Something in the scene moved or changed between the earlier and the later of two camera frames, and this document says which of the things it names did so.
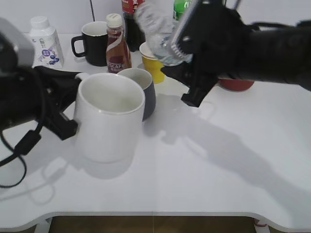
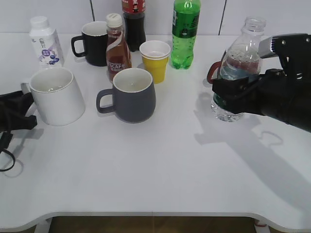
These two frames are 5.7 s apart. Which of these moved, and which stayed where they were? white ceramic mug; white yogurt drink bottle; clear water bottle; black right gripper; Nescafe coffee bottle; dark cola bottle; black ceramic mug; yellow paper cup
Moved: clear water bottle; white ceramic mug; black right gripper
Stayed: black ceramic mug; white yogurt drink bottle; yellow paper cup; Nescafe coffee bottle; dark cola bottle
